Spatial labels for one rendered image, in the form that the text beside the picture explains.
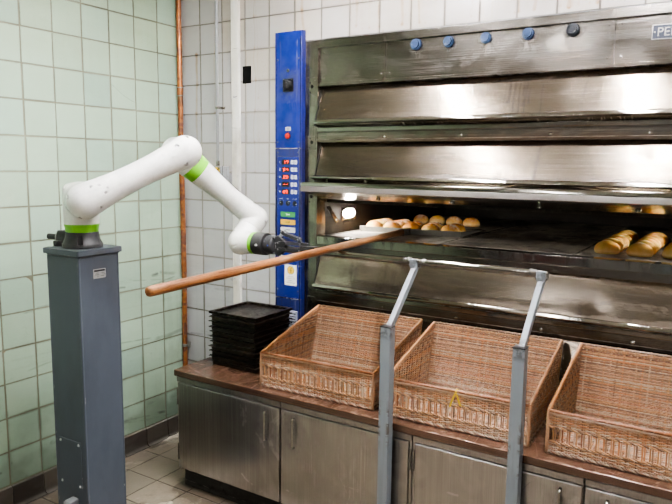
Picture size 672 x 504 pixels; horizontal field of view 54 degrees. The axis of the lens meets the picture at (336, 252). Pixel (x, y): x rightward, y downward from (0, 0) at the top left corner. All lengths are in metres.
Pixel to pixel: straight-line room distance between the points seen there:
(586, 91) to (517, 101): 0.26
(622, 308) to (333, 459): 1.26
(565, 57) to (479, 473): 1.57
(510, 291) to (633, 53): 1.01
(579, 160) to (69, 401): 2.17
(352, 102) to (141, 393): 1.89
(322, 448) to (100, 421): 0.87
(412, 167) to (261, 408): 1.22
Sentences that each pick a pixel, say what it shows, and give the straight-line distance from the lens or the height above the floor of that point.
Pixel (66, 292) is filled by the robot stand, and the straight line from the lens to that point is 2.66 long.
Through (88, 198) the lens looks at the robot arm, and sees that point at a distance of 2.45.
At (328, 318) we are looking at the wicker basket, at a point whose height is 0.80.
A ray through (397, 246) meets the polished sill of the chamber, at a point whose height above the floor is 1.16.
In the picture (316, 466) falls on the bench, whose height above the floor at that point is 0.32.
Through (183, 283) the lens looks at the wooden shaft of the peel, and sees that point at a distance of 1.89.
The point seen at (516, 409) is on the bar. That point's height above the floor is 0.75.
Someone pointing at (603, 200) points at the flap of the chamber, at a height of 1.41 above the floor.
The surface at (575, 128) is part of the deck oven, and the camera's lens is 2.69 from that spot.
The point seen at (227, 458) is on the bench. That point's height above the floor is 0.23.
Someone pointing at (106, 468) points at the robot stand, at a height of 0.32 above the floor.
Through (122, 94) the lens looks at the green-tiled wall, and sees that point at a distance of 3.49.
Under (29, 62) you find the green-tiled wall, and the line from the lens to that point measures 3.21.
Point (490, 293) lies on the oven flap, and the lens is 2.81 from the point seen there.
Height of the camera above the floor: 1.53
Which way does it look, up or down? 8 degrees down
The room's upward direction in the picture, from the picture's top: 1 degrees clockwise
